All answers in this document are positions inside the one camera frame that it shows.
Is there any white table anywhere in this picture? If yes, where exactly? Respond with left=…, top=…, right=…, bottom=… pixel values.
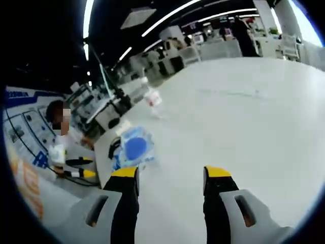
left=92, top=57, right=323, bottom=244

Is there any wet wipes pack blue lid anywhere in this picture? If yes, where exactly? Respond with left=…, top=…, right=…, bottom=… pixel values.
left=119, top=126, right=155, bottom=166

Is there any blue and white wall poster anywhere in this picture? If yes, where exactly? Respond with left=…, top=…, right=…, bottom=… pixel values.
left=4, top=86, right=72, bottom=168

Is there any blue tissue pack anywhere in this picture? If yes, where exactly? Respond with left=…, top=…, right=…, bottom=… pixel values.
left=111, top=149, right=139, bottom=173

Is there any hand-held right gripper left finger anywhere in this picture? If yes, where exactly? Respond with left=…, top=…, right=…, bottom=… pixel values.
left=59, top=166, right=140, bottom=244

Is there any white mesh chair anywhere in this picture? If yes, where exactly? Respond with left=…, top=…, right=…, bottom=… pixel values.
left=280, top=34, right=302, bottom=62
left=181, top=45, right=203, bottom=67

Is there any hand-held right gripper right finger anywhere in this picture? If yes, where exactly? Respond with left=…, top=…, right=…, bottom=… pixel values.
left=203, top=165, right=295, bottom=244

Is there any ceiling light strip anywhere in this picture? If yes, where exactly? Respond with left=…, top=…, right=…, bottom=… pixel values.
left=83, top=0, right=95, bottom=39
left=141, top=0, right=204, bottom=38
left=118, top=46, right=133, bottom=62
left=198, top=7, right=257, bottom=22

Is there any clear water bottle red label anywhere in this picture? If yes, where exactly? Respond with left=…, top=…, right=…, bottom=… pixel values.
left=142, top=77, right=163, bottom=119

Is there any teal pole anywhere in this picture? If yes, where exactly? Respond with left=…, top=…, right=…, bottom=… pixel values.
left=97, top=57, right=112, bottom=99

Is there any ceiling vent panel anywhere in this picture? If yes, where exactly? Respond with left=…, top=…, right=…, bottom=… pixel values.
left=119, top=7, right=157, bottom=31

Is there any orange print banner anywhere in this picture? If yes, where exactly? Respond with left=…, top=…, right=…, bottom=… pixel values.
left=11, top=152, right=45, bottom=219

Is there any white paper cup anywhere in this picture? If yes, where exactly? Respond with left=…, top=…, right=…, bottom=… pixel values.
left=118, top=119, right=132, bottom=131

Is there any person's upper body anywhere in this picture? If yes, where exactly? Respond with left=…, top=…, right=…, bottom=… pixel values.
left=45, top=100, right=96, bottom=163

